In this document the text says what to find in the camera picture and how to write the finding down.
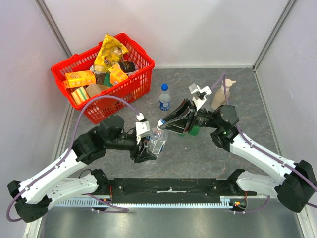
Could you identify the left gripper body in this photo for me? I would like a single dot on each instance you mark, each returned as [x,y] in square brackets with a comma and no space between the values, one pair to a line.
[135,152]

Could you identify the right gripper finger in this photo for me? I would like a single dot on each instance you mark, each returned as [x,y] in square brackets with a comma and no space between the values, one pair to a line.
[179,127]
[181,114]

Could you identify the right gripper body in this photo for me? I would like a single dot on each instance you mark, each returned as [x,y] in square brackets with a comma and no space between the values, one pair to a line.
[190,119]

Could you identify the green plastic bottle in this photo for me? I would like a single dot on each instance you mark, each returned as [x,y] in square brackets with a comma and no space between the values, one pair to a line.
[194,131]

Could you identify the clear Pocari Sweat bottle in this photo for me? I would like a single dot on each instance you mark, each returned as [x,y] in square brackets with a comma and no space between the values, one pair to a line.
[157,140]

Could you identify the white blue bottle cap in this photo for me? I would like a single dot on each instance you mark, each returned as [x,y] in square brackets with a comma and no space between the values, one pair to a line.
[160,124]

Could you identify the blue cap drink bottle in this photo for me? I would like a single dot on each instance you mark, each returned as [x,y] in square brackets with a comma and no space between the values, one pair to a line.
[164,98]

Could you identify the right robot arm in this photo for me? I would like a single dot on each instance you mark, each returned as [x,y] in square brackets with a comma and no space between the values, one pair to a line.
[292,183]

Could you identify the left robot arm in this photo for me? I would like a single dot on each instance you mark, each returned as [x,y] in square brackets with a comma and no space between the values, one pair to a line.
[34,197]

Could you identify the beige pump dispenser bottle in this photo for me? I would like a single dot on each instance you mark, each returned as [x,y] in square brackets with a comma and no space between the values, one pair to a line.
[223,93]

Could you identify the dark round can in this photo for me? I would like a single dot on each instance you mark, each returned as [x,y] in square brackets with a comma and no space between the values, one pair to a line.
[127,67]

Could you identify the orange snack box right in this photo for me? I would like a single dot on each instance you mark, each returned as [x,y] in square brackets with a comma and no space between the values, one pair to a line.
[117,75]

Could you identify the orange snack box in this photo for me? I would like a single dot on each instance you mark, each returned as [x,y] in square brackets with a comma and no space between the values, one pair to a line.
[79,79]
[117,75]

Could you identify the brown wooden block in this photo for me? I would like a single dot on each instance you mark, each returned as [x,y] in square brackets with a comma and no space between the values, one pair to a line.
[95,89]

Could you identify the red plastic shopping basket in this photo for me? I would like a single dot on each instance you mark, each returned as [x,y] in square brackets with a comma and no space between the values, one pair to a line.
[136,86]

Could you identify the striped sponge block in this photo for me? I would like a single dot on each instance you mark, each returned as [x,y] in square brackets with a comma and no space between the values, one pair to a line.
[80,95]

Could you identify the yellow snack bag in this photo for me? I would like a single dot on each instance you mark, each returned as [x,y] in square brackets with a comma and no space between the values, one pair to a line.
[111,52]

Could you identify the orange snack box left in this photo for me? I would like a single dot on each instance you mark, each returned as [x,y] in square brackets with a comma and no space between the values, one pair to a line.
[79,79]

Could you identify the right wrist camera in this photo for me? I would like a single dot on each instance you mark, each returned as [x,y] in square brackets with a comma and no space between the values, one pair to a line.
[199,95]

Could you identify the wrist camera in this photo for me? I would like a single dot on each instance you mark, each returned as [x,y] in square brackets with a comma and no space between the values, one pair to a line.
[199,95]
[143,128]

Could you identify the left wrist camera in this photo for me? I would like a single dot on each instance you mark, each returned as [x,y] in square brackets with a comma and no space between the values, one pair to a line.
[143,128]

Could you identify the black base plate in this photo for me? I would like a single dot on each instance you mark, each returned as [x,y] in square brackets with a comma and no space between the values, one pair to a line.
[170,190]

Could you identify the white cable duct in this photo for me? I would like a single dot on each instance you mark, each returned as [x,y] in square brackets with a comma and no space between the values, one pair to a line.
[88,202]

